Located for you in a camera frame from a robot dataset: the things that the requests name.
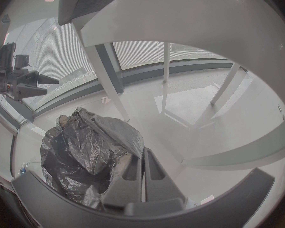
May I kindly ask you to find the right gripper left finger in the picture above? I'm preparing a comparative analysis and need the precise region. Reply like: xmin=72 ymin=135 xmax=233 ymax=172
xmin=102 ymin=156 xmax=143 ymax=209

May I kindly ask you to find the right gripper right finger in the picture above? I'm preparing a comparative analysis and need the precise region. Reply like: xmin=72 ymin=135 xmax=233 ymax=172
xmin=143 ymin=148 xmax=186 ymax=205

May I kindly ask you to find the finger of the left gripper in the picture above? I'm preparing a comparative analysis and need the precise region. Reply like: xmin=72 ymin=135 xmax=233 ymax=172
xmin=14 ymin=84 xmax=48 ymax=101
xmin=26 ymin=70 xmax=60 ymax=85

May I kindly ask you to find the black plastic bag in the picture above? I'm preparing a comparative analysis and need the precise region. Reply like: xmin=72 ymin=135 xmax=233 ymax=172
xmin=40 ymin=107 xmax=145 ymax=209

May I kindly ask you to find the window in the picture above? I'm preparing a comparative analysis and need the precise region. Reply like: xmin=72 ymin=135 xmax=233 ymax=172
xmin=0 ymin=9 xmax=248 ymax=130

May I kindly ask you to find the grey padded white chair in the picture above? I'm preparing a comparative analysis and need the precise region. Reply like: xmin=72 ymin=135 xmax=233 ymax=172
xmin=58 ymin=0 xmax=285 ymax=173

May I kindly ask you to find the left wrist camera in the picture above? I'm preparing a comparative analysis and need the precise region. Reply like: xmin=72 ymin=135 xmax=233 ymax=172
xmin=15 ymin=54 xmax=30 ymax=69

